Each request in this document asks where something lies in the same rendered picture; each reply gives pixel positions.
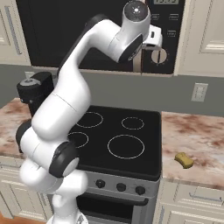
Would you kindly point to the cream wall cupboard door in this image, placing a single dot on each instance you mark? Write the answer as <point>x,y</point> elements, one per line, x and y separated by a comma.
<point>204,35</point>
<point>11,58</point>

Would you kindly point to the black oven knob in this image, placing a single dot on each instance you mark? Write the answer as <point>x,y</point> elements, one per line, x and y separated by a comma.
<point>100,183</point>
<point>121,187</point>
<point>140,190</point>

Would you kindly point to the black hob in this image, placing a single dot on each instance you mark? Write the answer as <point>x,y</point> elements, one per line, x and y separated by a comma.
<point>128,140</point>

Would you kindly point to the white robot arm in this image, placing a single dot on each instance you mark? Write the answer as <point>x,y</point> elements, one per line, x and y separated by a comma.
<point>70,96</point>

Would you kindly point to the cream drawer front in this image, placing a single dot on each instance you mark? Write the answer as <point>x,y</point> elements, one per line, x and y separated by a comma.
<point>186,191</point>
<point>10,164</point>

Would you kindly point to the round microwave knob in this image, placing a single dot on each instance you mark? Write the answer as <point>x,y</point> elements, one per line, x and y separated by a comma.
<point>159,56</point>

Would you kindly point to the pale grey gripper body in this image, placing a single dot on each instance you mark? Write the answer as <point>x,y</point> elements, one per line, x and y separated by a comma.
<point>151,46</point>

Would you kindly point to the silver oven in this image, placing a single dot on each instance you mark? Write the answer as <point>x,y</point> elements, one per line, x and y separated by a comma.
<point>128,178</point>

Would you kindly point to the cream base cupboard door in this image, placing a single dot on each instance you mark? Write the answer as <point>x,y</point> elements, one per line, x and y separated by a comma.
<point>4,198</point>
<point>26,204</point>
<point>198,218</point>

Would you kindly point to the black microwave oven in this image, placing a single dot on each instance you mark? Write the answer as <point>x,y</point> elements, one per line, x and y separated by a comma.
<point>175,46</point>

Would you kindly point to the white wall socket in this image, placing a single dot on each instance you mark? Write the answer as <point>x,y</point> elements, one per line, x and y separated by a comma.
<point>29,75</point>
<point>199,92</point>

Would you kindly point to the black microwave door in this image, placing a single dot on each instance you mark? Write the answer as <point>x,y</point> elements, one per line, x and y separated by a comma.
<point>52,29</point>

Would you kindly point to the black coffee machine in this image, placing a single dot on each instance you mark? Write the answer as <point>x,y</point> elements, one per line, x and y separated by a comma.
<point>36,90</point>

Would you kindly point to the yellow sponge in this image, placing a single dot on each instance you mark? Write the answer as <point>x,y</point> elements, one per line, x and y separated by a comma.
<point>184,160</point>

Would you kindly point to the black oven door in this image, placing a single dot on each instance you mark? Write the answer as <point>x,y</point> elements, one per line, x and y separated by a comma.
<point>110,211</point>

